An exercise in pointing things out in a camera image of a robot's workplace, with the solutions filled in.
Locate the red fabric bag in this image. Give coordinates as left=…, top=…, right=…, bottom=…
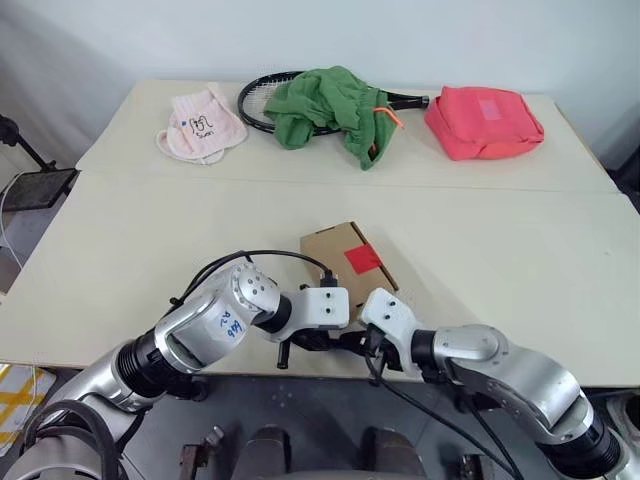
left=423, top=85, right=546, bottom=162

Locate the pink printed towel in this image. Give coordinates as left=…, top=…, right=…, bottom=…
left=156, top=83, right=249, bottom=166

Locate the black tennis racket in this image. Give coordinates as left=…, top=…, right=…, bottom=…
left=237, top=70, right=431, bottom=137

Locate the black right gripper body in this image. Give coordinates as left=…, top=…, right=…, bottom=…
left=366, top=324, right=401, bottom=374

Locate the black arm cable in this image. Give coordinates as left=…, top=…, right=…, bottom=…
left=169, top=248, right=341, bottom=307
left=364, top=342, right=516, bottom=480

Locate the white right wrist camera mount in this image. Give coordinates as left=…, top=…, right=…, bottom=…
left=359, top=288, right=427, bottom=376

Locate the green crumpled garment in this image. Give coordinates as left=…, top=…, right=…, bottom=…
left=263, top=64, right=404, bottom=172

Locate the brown cardboard box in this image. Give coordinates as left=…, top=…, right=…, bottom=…
left=299, top=219, right=400, bottom=324

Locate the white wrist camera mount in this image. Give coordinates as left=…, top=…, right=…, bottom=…
left=359, top=288, right=427, bottom=376
left=259, top=285, right=351, bottom=346

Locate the red tape patch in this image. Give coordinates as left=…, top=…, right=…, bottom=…
left=343, top=243, right=384, bottom=276

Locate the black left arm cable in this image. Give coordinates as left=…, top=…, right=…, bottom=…
left=169, top=248, right=341, bottom=307

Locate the white thin cable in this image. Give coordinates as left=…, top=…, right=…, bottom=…
left=0, top=172, right=22, bottom=274

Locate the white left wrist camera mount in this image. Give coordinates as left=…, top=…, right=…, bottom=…
left=259, top=285, right=351, bottom=346

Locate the black shoulder cable bundle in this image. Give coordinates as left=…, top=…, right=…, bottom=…
left=19, top=398, right=147, bottom=464

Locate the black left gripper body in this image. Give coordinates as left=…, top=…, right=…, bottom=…
left=277, top=328, right=332, bottom=370

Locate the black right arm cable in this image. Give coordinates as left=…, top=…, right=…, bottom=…
left=364, top=342, right=516, bottom=480

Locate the black tripod stand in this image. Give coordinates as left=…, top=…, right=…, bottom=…
left=0, top=113, right=57, bottom=172

